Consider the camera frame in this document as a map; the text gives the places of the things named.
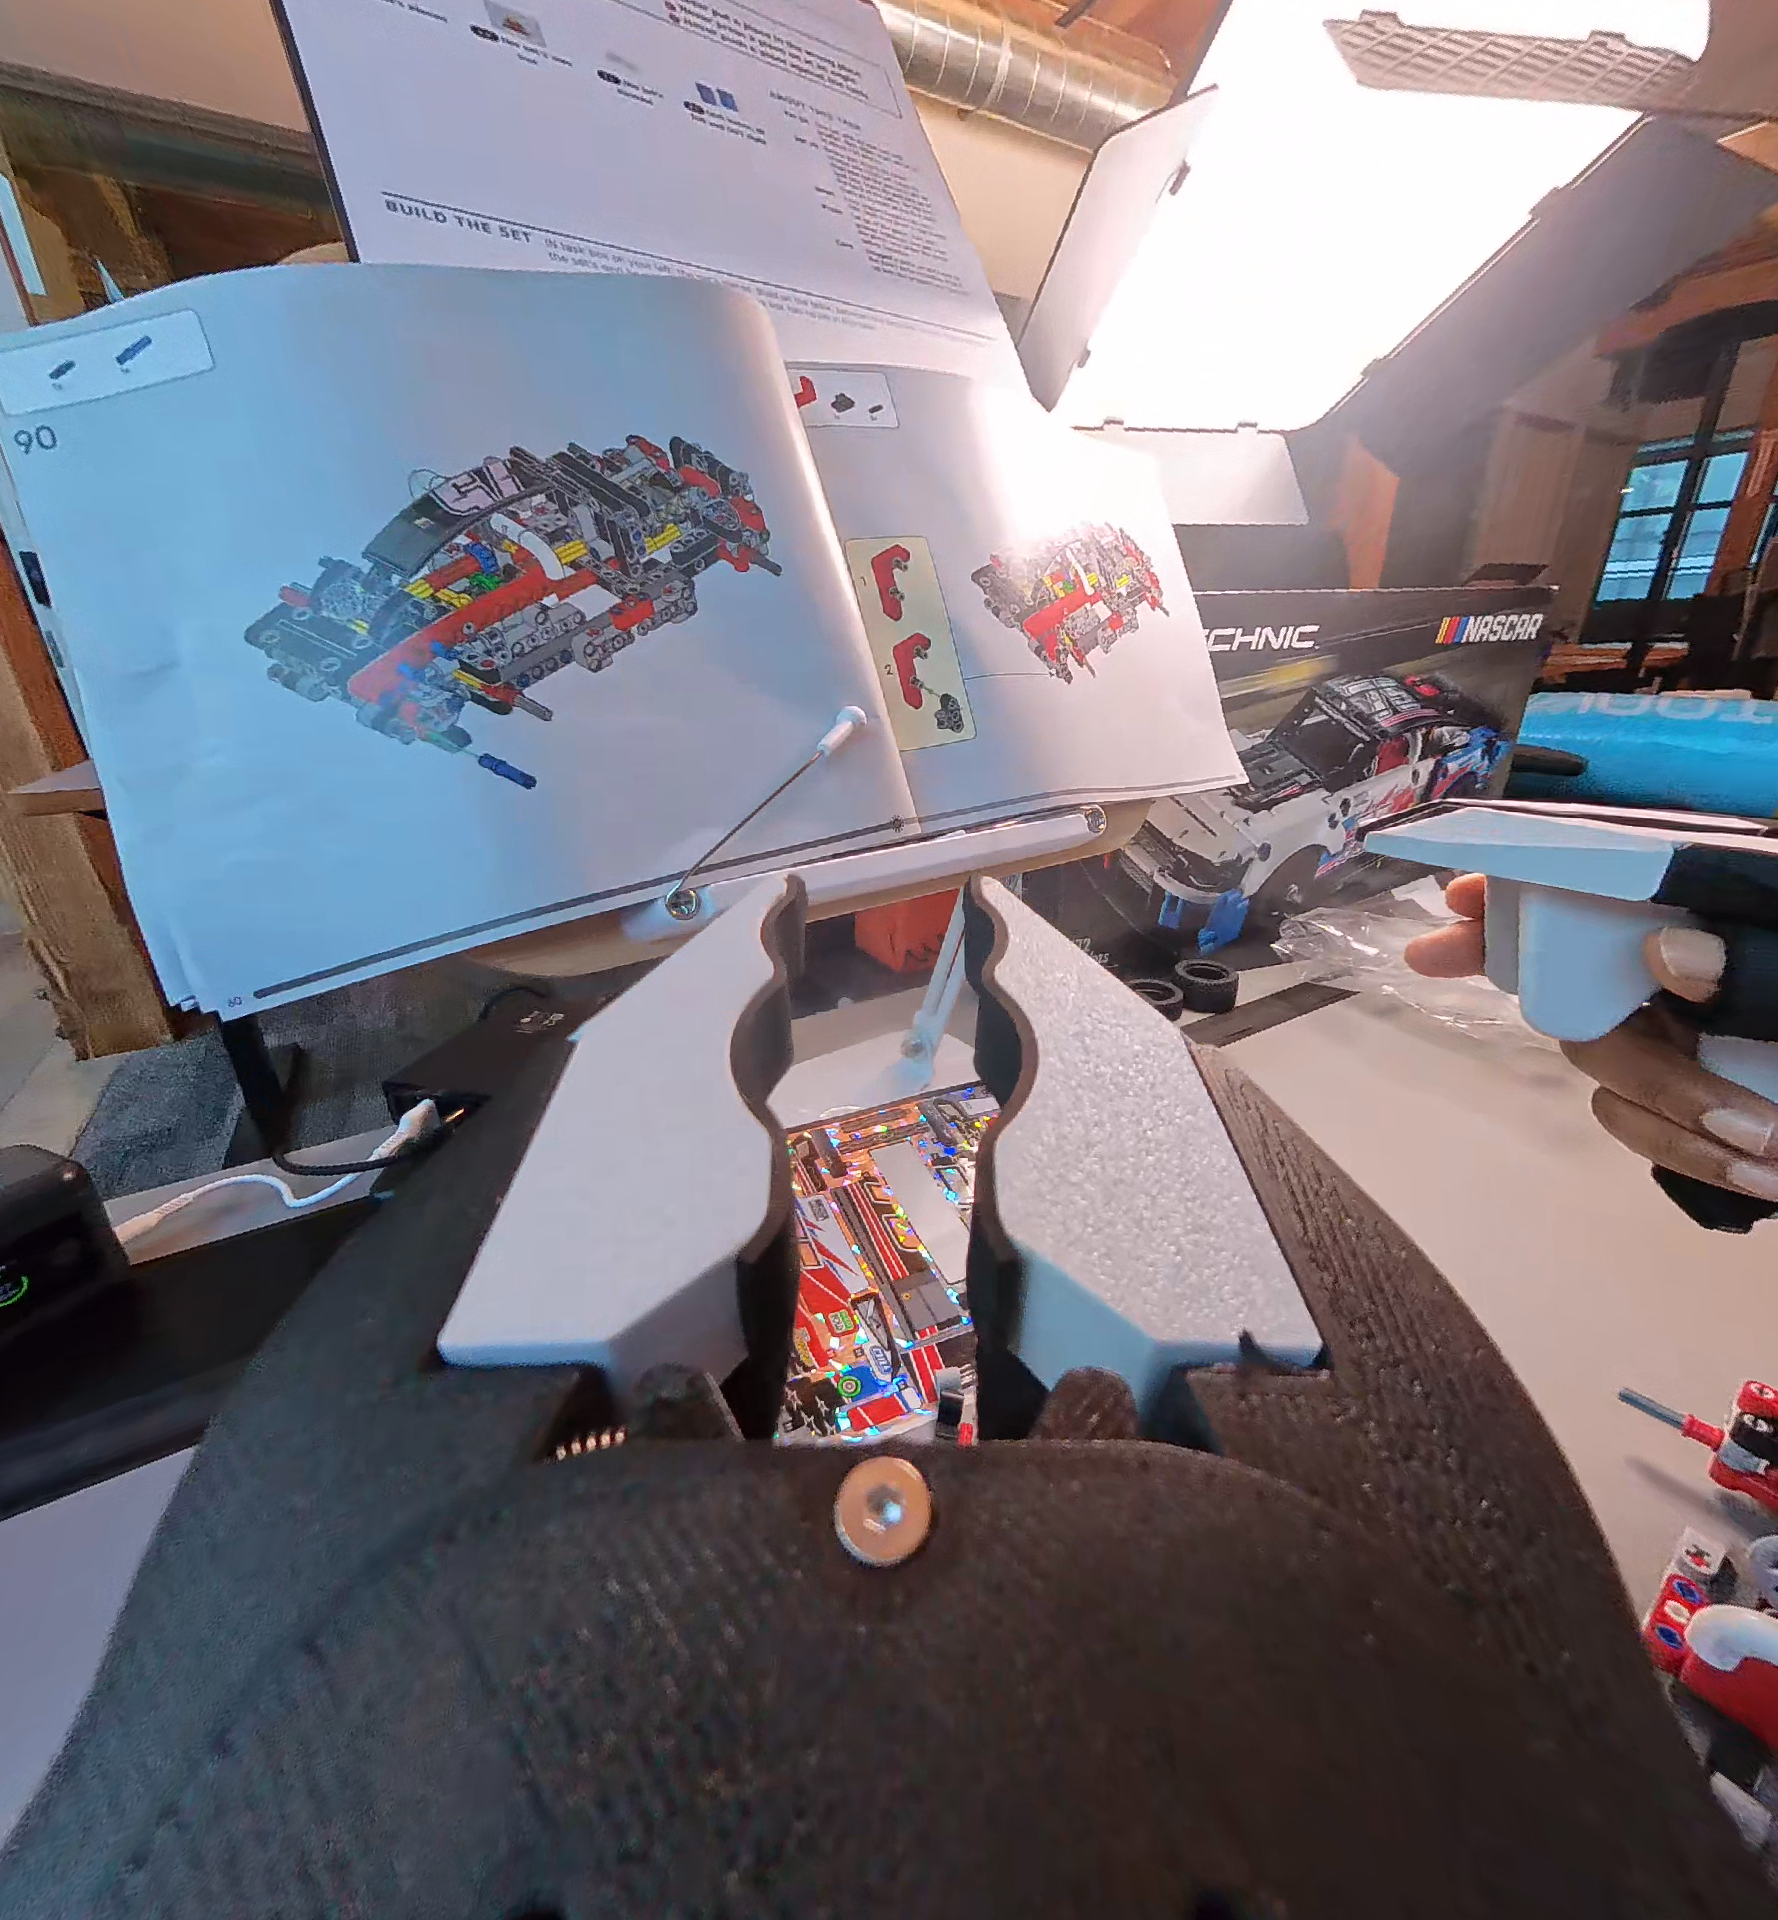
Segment orange box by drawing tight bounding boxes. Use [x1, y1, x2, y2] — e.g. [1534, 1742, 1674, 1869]
[850, 889, 966, 973]

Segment lego instruction booklet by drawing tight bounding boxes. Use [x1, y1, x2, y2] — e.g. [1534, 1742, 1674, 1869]
[0, 267, 1251, 1022]

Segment black braided cable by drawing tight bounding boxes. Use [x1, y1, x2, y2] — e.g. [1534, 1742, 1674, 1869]
[271, 1103, 494, 1178]

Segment ceiling light panel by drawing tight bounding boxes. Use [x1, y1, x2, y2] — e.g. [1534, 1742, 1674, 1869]
[1323, 7, 1717, 122]

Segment black power bank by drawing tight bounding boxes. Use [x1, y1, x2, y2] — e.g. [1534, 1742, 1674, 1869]
[0, 1148, 132, 1403]

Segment crumpled clear plastic bags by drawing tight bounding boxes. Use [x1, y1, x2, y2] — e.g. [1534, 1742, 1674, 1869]
[1269, 877, 1490, 1022]

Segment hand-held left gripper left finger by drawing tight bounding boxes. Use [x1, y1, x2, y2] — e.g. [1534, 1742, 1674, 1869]
[436, 872, 812, 1443]

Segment person's right hand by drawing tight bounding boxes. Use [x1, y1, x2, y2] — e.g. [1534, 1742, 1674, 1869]
[1402, 875, 1778, 1204]

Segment white cable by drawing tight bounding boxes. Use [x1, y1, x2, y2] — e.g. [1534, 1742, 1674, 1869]
[108, 1103, 448, 1249]

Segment lego set box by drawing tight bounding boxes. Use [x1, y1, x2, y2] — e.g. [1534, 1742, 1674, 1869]
[1015, 86, 1778, 960]

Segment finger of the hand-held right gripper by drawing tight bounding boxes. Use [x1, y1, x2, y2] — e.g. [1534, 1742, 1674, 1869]
[1405, 799, 1778, 860]
[1358, 813, 1719, 1041]

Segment paned window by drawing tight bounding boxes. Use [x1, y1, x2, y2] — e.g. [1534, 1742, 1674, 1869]
[1594, 434, 1778, 608]

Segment ribbed ventilation duct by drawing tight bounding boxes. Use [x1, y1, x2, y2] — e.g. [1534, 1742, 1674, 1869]
[875, 0, 1145, 143]

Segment holographic sticker sheet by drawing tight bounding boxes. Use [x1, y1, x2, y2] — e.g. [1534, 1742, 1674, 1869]
[768, 1079, 1003, 1448]

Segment printed white task sheet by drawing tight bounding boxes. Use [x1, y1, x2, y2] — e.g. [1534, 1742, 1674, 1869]
[271, 0, 1032, 392]

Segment lego car chassis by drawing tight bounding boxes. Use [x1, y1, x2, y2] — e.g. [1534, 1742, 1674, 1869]
[1615, 1379, 1778, 1907]

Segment small black charger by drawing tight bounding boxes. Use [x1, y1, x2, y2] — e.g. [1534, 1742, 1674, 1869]
[382, 998, 592, 1142]

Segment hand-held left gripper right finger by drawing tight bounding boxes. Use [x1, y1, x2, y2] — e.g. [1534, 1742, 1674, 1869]
[961, 872, 1325, 1435]

